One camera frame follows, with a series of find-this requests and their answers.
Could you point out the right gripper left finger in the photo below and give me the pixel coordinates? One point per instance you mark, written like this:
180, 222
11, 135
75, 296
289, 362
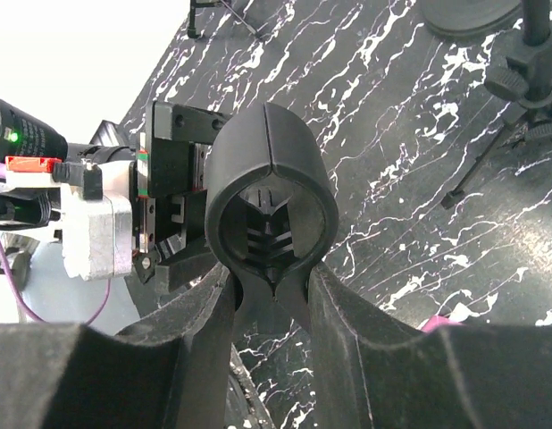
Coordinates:
168, 370

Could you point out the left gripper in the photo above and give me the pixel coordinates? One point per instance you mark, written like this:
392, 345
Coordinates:
170, 187

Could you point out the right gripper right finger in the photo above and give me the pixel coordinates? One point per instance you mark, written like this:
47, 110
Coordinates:
373, 371

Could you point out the black round-base mic stand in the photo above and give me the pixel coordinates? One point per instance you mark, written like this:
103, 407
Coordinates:
270, 215

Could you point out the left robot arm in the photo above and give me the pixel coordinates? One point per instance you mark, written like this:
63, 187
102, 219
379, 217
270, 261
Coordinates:
23, 135

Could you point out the red mic tripod stand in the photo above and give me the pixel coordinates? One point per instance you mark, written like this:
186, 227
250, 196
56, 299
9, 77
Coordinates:
220, 10

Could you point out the black tripod mic stand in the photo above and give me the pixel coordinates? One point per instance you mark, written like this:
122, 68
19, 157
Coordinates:
526, 83

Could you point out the purple mic round-base stand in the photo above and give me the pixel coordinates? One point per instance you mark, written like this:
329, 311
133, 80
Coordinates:
467, 18

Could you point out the pink wedge-shaped case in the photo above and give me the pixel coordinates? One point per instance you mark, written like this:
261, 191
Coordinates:
456, 317

